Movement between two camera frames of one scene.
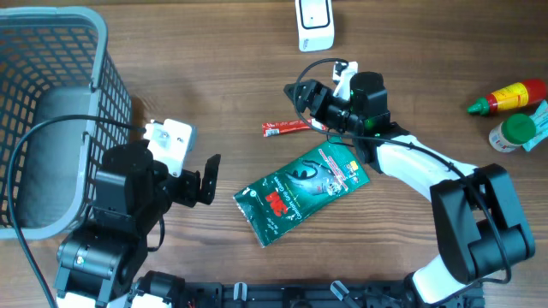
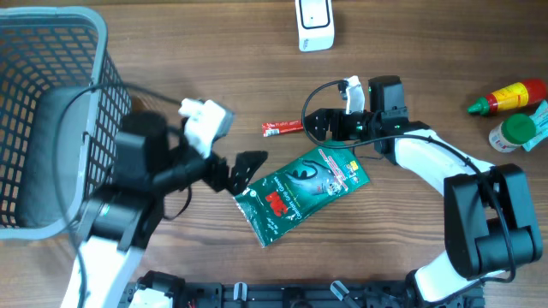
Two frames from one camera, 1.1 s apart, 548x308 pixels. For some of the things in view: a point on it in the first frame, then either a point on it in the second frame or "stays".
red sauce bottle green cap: [521, 94] stays
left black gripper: [189, 180] → [241, 174]
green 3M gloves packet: [300, 189] stays
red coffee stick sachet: [275, 128] stays
